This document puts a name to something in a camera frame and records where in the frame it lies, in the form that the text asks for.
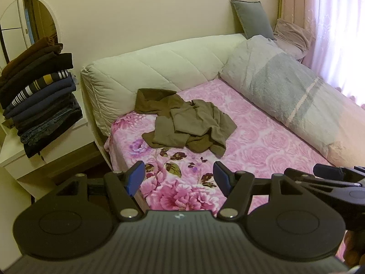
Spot pale pink pillow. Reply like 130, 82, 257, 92
273, 18, 316, 60

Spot olive green garment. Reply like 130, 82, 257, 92
134, 88, 238, 157

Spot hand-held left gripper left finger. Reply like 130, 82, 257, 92
57, 161, 146, 222

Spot white nightstand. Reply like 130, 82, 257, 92
0, 91, 103, 203

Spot pink floral blanket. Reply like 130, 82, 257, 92
103, 78, 347, 219

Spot stack of folded dark clothes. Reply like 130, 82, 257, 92
0, 36, 84, 158

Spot cream padded headboard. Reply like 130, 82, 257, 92
81, 33, 247, 137

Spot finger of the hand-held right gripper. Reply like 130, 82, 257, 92
313, 164, 365, 182
283, 168, 353, 198

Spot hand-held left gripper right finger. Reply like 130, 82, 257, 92
213, 161, 303, 222

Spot arched wall mirror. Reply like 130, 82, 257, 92
0, 0, 59, 69

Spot grey and cream duvet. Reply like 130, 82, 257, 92
219, 35, 365, 167

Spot grey pillow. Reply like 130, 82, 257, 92
230, 0, 276, 40

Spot white sheer curtain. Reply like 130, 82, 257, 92
302, 0, 365, 106

